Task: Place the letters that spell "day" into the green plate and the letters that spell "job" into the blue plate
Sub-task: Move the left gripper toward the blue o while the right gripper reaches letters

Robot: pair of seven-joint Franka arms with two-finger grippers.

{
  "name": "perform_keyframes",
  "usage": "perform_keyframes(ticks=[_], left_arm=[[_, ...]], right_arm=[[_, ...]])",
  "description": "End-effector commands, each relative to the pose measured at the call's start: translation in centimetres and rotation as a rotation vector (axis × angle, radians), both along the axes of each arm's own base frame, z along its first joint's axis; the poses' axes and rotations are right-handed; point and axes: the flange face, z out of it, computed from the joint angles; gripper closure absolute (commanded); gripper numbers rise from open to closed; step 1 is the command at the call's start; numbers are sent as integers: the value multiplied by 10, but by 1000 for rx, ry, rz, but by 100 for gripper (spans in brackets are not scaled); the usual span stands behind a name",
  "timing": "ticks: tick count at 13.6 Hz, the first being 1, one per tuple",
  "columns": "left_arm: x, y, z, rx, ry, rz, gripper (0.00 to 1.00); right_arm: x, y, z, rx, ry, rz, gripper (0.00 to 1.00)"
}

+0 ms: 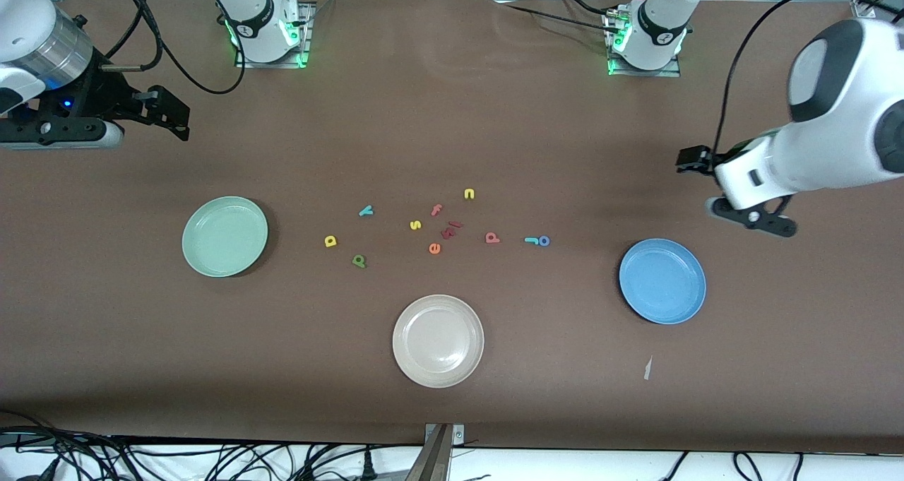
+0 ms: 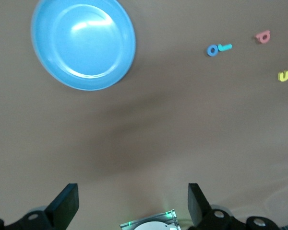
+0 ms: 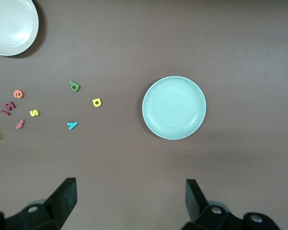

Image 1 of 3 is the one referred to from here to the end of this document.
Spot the blue plate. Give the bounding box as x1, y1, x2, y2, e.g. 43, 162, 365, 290
619, 238, 707, 326

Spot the beige plate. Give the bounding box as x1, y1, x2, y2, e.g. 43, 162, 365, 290
392, 294, 485, 388

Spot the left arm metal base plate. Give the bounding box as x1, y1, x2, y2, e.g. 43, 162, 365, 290
605, 8, 683, 78

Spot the black table cable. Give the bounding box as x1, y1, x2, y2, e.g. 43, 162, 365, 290
494, 1, 612, 30
554, 0, 622, 16

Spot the brown table cover sheet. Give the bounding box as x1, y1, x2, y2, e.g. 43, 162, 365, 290
0, 0, 904, 455

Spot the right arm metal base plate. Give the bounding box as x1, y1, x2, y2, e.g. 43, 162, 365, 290
234, 1, 313, 70

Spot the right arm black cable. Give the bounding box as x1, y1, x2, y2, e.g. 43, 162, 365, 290
99, 0, 246, 95

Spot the aluminium profile beam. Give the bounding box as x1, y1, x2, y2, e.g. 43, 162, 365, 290
405, 424, 453, 481

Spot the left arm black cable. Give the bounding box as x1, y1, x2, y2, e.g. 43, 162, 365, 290
712, 0, 904, 155

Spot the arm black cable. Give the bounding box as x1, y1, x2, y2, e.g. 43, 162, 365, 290
99, 0, 246, 95
712, 0, 904, 155

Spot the green plate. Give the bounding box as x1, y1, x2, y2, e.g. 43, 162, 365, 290
182, 196, 270, 278

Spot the small metal bracket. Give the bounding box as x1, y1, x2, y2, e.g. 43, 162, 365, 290
424, 423, 465, 445

